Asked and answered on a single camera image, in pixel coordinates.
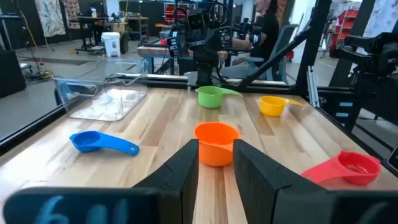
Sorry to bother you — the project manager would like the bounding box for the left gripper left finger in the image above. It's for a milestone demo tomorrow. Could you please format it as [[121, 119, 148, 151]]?
[[2, 138, 200, 224]]

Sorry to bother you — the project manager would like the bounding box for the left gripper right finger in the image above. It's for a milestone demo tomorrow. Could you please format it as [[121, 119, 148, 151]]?
[[232, 138, 398, 224]]

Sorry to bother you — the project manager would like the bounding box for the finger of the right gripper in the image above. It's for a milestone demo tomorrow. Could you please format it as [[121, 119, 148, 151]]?
[[218, 26, 233, 49], [167, 30, 187, 58]]

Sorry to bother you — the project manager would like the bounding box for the green measuring cup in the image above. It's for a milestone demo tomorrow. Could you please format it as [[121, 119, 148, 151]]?
[[195, 85, 244, 110]]

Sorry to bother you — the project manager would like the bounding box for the yellow measuring cup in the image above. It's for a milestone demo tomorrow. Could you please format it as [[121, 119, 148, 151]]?
[[258, 95, 304, 118]]

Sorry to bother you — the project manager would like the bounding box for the blue measuring cup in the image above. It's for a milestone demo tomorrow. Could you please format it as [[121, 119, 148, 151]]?
[[68, 130, 141, 156]]

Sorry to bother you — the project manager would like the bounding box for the red measuring cup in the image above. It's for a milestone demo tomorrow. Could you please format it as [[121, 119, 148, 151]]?
[[300, 150, 382, 186]]

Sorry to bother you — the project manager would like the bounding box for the clear plastic basket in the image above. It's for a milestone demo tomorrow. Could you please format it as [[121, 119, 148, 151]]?
[[52, 58, 149, 122]]

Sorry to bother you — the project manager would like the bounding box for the red plastic crate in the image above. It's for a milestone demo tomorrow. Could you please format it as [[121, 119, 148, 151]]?
[[164, 5, 187, 24]]

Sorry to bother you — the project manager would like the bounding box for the person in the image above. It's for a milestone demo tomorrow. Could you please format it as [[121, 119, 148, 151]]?
[[219, 0, 280, 80]]

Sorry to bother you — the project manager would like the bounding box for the black bin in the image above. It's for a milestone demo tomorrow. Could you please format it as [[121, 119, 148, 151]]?
[[119, 30, 130, 55]]

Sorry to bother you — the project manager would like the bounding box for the black diagonal brace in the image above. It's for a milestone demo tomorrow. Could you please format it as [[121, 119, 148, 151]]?
[[238, 27, 312, 91]]

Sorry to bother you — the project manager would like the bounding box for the grey office chair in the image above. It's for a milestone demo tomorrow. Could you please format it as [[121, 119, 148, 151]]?
[[239, 24, 299, 82]]

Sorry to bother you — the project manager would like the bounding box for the wooden desk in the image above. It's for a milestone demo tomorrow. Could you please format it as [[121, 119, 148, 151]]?
[[104, 16, 150, 40]]

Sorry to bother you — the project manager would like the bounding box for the white plastic bin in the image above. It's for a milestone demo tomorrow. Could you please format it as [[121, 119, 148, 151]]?
[[101, 32, 121, 58]]

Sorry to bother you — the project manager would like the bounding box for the black desk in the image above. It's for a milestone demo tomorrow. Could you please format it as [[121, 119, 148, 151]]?
[[68, 14, 108, 53]]

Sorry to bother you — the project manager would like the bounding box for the red patterned hanging cloth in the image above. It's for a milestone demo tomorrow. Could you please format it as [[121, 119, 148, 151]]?
[[62, 0, 81, 30]]

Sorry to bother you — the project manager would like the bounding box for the red storage bin rack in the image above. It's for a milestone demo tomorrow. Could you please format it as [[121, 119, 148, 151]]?
[[328, 9, 359, 54]]

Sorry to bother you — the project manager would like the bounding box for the beige patterned hanging cloth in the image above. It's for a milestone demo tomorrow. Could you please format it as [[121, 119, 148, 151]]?
[[34, 0, 67, 38]]

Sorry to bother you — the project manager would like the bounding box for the white floral cloth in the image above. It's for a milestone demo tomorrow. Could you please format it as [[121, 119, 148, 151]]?
[[363, 0, 398, 39]]

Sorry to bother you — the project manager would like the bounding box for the black box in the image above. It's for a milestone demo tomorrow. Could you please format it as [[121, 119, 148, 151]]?
[[0, 49, 27, 99]]

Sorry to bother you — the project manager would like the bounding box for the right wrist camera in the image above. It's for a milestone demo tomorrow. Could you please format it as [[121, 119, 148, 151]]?
[[187, 12, 206, 31]]

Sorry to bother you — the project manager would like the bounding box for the black frame post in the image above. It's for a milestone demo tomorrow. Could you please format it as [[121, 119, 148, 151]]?
[[294, 0, 332, 96]]

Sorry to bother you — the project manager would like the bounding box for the silver aluminium bracket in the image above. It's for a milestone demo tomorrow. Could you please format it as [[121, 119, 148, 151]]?
[[306, 67, 321, 108]]

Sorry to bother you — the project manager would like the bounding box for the yellow cable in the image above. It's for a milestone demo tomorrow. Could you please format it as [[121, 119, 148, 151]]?
[[18, 9, 54, 79]]

